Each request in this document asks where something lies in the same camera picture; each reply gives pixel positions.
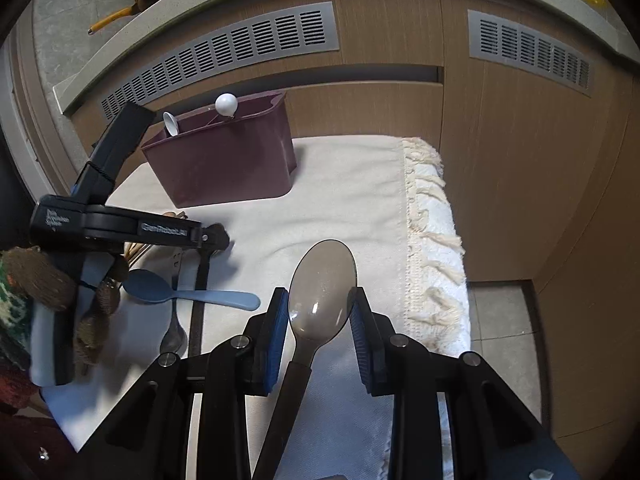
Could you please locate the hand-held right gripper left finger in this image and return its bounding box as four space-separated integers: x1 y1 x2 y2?
65 287 291 480

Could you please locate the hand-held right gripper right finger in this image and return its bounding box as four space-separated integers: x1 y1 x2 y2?
349 286 581 480

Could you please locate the black shovel-shaped spoon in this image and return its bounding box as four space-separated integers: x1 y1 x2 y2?
189 254 212 357

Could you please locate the translucent brown plastic spoon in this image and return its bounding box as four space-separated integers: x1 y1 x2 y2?
250 239 359 480

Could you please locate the maroon plastic utensil holder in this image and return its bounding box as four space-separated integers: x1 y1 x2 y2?
141 90 297 209

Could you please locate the blue plastic spoon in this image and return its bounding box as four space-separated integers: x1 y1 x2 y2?
123 269 261 311

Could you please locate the metal smiley-handle spoon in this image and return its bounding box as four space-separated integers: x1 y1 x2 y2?
159 247 189 354

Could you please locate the person's left forearm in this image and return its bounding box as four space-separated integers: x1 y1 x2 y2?
0 260 38 416

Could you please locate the person's left hand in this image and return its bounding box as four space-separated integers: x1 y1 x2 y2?
0 246 122 367

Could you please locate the white round ladle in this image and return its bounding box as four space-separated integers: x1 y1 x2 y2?
215 93 238 120

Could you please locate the white fringed cloth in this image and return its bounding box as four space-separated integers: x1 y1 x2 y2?
37 135 473 480

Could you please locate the short grey vent grille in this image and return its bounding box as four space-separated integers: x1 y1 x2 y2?
467 9 597 96

